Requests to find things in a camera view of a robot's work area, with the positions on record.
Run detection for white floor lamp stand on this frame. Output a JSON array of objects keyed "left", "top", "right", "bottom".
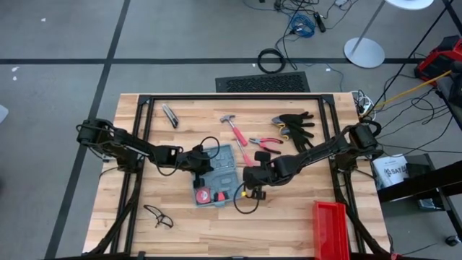
[{"left": 343, "top": 0, "right": 435, "bottom": 69}]

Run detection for black coiled cable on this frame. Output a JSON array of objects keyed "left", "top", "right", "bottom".
[{"left": 256, "top": 47, "right": 287, "bottom": 75}]

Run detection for black camera cable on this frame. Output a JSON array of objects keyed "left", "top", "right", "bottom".
[
  {"left": 199, "top": 136, "right": 222, "bottom": 160},
  {"left": 232, "top": 181, "right": 261, "bottom": 215}
]

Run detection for black right camera cable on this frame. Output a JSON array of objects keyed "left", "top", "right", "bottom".
[{"left": 232, "top": 181, "right": 261, "bottom": 215}]

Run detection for white power strip cables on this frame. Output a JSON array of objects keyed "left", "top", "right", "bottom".
[{"left": 350, "top": 89, "right": 377, "bottom": 117}]

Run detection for red-handled screwdriver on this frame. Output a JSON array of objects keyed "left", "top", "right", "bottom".
[{"left": 235, "top": 138, "right": 256, "bottom": 168}]

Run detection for red plastic bin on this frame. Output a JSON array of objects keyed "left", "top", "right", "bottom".
[{"left": 313, "top": 200, "right": 352, "bottom": 260}]

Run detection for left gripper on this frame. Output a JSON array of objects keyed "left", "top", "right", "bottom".
[{"left": 178, "top": 145, "right": 215, "bottom": 190}]

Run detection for black cart frame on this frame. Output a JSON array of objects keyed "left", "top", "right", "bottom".
[{"left": 376, "top": 153, "right": 462, "bottom": 239}]

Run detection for grey plastic tool case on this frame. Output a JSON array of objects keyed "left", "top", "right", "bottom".
[{"left": 192, "top": 144, "right": 242, "bottom": 209}]

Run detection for black glove grey cuff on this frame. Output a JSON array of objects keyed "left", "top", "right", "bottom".
[{"left": 271, "top": 111, "right": 316, "bottom": 129}]

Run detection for blue coiled cable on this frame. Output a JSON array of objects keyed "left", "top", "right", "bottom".
[{"left": 290, "top": 14, "right": 315, "bottom": 38}]

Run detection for grey black utility knife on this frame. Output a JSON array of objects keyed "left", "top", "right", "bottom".
[{"left": 161, "top": 103, "right": 180, "bottom": 129}]

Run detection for black aluminium table frame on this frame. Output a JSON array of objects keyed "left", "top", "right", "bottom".
[{"left": 83, "top": 93, "right": 393, "bottom": 260}]

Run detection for black glove yellow cuff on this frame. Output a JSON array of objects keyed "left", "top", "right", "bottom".
[{"left": 279, "top": 124, "right": 315, "bottom": 153}]

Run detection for black power strip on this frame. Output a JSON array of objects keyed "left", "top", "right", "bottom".
[{"left": 313, "top": 11, "right": 327, "bottom": 34}]

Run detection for red-handled hammer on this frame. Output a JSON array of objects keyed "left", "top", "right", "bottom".
[{"left": 219, "top": 114, "right": 250, "bottom": 147}]

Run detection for red black machine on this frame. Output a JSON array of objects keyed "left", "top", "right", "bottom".
[{"left": 414, "top": 34, "right": 462, "bottom": 82}]

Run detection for black caster wheel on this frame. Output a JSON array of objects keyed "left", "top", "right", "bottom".
[{"left": 444, "top": 234, "right": 462, "bottom": 248}]

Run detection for clear black-framed safety glasses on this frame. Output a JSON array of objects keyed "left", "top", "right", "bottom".
[{"left": 142, "top": 204, "right": 175, "bottom": 230}]

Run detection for red-handled pliers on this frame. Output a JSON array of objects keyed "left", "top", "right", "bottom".
[{"left": 248, "top": 136, "right": 284, "bottom": 155}]

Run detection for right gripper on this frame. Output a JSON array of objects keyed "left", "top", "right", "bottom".
[{"left": 242, "top": 151, "right": 292, "bottom": 202}]

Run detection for black left camera cable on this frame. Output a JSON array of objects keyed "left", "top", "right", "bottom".
[{"left": 199, "top": 136, "right": 222, "bottom": 160}]

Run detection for yellow cable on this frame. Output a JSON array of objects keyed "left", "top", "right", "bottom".
[{"left": 359, "top": 69, "right": 453, "bottom": 119}]

